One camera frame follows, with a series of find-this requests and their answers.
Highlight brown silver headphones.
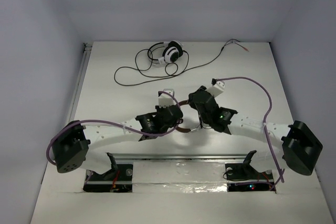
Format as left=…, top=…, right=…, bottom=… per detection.
left=176, top=100, right=204, bottom=133

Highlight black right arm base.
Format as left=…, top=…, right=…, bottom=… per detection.
left=223, top=151, right=275, bottom=192

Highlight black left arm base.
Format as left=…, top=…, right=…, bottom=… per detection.
left=83, top=153, right=133, bottom=193

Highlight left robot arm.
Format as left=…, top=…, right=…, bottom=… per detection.
left=46, top=105, right=183, bottom=179

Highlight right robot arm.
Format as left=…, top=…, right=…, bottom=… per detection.
left=188, top=86, right=323, bottom=178

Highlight white black headphones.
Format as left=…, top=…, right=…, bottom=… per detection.
left=147, top=40, right=184, bottom=65

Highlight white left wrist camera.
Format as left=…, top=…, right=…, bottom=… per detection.
left=158, top=89, right=175, bottom=108

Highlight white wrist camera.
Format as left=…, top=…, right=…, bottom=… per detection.
left=158, top=89, right=175, bottom=108
left=206, top=78, right=225, bottom=97

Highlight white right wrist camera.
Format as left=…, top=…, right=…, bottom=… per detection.
left=206, top=78, right=225, bottom=97

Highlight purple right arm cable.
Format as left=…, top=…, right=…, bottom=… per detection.
left=216, top=76, right=286, bottom=192

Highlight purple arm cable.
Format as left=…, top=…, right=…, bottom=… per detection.
left=46, top=91, right=184, bottom=166
left=216, top=76, right=286, bottom=192

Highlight aluminium rail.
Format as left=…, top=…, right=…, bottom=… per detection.
left=113, top=154, right=247, bottom=159

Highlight black cable of white headphones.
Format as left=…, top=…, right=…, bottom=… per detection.
left=113, top=39, right=250, bottom=87

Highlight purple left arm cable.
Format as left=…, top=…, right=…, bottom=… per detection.
left=46, top=91, right=184, bottom=166

